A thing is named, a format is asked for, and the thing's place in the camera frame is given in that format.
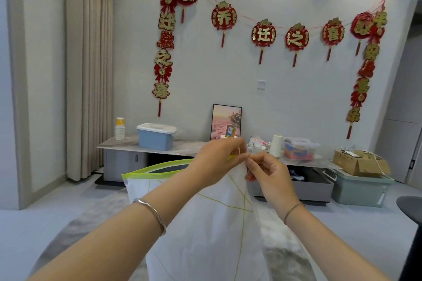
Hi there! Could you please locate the person's left hand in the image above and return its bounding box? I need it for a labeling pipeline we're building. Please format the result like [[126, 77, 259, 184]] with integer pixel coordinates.
[[186, 137, 251, 191]]

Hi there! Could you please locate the person's right hand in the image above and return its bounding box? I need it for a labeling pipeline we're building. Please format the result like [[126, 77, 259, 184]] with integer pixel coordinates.
[[245, 152, 301, 217]]

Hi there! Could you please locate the white bag with green zipper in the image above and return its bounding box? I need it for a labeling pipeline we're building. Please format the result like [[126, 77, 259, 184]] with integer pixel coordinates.
[[121, 155, 275, 281]]

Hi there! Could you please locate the person's right forearm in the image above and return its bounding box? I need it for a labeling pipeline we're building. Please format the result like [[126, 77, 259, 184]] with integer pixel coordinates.
[[278, 203, 393, 281]]

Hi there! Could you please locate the person's left forearm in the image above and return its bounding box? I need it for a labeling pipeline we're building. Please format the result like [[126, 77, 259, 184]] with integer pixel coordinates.
[[26, 167, 206, 281]]

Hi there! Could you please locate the clear plastic bag of items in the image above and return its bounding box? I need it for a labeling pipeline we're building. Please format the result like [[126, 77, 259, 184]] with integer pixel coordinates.
[[247, 135, 271, 155]]

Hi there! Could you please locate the white cylindrical roll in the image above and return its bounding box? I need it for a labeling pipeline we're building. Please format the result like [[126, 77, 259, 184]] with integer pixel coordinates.
[[269, 134, 284, 159]]

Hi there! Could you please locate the clear plastic storage box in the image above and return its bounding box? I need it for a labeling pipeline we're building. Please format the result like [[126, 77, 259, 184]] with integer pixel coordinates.
[[283, 137, 320, 161]]

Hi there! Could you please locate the black framed pink picture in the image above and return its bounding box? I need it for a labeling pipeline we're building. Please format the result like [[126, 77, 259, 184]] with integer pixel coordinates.
[[210, 104, 243, 142]]

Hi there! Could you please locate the blue storage box white lid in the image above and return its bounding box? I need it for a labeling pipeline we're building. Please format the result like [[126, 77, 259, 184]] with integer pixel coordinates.
[[136, 122, 178, 152]]

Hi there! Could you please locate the grey marbled rug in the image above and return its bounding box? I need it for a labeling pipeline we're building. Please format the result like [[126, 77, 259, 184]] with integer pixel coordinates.
[[29, 188, 318, 281]]

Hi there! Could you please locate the brown cardboard box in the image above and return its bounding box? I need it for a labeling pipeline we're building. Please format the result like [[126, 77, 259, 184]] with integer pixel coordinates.
[[332, 148, 391, 178]]

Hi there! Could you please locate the pale green storage bin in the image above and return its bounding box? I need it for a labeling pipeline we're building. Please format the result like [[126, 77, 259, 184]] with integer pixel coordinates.
[[322, 168, 395, 208]]

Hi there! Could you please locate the low grey media cabinet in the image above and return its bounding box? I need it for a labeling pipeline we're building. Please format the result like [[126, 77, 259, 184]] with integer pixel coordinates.
[[95, 135, 342, 207]]

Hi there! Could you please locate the stack of paper cups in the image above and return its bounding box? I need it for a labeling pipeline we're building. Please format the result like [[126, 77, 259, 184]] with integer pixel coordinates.
[[114, 117, 126, 141]]

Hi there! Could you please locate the red gold vertical hanging banner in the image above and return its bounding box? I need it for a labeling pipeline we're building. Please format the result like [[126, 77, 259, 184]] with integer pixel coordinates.
[[345, 0, 388, 140], [152, 0, 179, 117]]

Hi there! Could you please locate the white door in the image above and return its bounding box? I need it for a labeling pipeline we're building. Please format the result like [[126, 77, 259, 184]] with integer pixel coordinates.
[[373, 0, 422, 191]]

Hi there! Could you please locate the black round stool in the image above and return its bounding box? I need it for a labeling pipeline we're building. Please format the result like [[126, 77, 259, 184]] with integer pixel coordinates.
[[396, 195, 422, 281]]

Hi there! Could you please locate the beige curtain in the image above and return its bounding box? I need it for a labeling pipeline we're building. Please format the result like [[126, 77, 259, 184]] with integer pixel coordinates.
[[65, 0, 115, 182]]

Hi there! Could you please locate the thin wire bracelet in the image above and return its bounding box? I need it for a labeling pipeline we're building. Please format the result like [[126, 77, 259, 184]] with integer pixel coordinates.
[[284, 202, 306, 225]]

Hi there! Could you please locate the silver bangle bracelet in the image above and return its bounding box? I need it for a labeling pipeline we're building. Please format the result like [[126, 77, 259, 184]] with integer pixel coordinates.
[[133, 198, 167, 237]]

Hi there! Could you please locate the string of red lantern ornaments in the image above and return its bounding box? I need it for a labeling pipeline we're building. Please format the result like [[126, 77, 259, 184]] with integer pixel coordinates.
[[171, 0, 375, 68]]

